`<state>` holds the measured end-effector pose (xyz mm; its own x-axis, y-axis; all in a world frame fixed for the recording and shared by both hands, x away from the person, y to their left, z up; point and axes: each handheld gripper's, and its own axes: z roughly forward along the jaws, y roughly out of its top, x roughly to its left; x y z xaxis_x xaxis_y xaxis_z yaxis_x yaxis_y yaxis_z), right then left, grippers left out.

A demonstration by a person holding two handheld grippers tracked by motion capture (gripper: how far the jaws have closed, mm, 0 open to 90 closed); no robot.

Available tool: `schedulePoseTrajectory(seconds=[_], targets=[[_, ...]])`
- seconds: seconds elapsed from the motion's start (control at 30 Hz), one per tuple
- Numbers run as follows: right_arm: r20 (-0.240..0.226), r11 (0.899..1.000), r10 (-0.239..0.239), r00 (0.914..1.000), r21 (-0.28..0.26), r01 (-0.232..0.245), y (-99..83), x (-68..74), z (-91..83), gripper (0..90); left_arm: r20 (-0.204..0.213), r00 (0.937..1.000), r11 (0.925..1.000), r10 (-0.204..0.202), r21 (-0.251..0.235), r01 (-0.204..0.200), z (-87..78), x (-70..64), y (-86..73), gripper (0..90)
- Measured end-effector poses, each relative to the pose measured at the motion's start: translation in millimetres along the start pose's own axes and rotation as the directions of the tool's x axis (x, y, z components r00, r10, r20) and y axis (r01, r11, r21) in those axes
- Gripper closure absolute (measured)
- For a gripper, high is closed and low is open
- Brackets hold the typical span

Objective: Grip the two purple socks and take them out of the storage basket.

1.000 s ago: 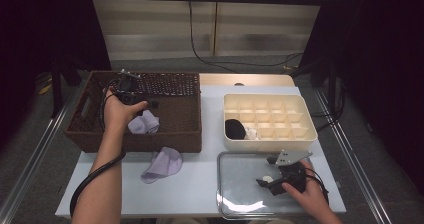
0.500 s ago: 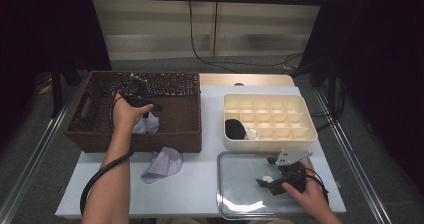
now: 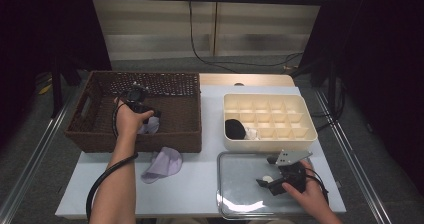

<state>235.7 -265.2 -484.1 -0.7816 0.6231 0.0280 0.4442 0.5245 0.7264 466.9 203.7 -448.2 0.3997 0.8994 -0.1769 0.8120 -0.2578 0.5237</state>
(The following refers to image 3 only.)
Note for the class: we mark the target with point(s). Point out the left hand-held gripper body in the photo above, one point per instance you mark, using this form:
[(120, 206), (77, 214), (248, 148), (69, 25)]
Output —
[(135, 99)]

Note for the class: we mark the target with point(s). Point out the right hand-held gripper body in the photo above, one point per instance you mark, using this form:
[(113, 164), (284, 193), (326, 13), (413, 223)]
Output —
[(293, 175)]

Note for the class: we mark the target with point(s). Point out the lilac sock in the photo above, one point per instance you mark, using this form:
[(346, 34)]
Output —
[(165, 164), (150, 126)]

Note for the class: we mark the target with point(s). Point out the cream divided storage box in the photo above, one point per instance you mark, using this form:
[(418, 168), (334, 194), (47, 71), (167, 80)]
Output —
[(266, 145)]

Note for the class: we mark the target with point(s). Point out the clear plastic lid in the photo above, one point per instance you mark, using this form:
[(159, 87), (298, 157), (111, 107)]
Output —
[(240, 177)]

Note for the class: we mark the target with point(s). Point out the brown woven basket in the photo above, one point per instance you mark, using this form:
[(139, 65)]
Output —
[(186, 130)]

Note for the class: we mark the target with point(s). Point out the black sock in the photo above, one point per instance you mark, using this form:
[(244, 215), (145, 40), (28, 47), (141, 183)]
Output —
[(234, 129)]

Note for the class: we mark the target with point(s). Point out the person's left hand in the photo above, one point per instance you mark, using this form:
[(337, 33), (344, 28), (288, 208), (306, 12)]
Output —
[(128, 120)]

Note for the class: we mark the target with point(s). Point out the person's right hand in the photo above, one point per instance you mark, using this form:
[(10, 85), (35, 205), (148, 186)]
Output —
[(308, 194)]

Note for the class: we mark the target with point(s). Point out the black metal stand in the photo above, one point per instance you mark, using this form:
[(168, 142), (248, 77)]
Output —
[(56, 94), (332, 90)]

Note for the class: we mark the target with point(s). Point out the white table cover sheet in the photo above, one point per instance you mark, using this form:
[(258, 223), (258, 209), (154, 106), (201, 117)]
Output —
[(186, 190)]

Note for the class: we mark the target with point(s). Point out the small yellow object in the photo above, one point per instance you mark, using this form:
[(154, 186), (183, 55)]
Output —
[(45, 90)]

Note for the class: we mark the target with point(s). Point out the dark curtain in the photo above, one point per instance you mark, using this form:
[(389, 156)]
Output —
[(383, 50), (33, 24)]

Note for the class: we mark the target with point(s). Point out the metal rail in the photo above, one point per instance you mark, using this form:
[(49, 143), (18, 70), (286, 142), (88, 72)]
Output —
[(36, 157), (340, 135)]

